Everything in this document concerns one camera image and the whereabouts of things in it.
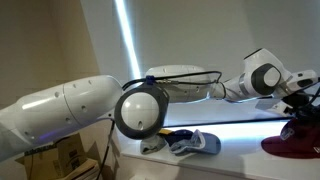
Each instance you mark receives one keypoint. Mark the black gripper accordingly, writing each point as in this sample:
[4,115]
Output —
[302,107]

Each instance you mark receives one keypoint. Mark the maroon cap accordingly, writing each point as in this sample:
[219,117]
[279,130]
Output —
[298,139]

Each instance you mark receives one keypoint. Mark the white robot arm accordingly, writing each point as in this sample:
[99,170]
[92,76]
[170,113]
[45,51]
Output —
[139,107]

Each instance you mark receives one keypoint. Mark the light blue denim cap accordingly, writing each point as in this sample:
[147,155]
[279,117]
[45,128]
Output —
[200,142]

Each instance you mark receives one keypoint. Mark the navy cap with yellow brim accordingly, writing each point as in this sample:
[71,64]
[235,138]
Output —
[172,137]

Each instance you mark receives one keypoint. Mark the grey cap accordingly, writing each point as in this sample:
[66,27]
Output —
[152,144]

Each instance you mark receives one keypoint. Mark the brown cardboard box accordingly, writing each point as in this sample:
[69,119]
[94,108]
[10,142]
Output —
[66,159]

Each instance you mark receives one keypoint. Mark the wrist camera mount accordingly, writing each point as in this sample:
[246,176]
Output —
[275,106]

